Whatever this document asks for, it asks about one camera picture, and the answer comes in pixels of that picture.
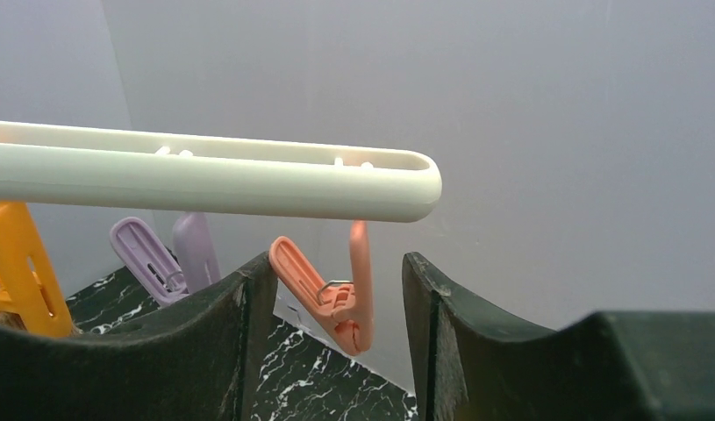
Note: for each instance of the white plastic clip hanger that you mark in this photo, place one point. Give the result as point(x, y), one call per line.
point(84, 166)

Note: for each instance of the coral clothespin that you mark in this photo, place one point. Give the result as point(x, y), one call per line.
point(344, 309)

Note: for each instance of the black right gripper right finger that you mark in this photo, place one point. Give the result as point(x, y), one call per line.
point(472, 360)

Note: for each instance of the lilac clothespin right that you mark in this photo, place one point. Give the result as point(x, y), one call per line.
point(168, 275)

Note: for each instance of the orange clothespin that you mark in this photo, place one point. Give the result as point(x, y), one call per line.
point(28, 285)

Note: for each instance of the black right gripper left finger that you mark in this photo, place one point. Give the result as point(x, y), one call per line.
point(197, 359)

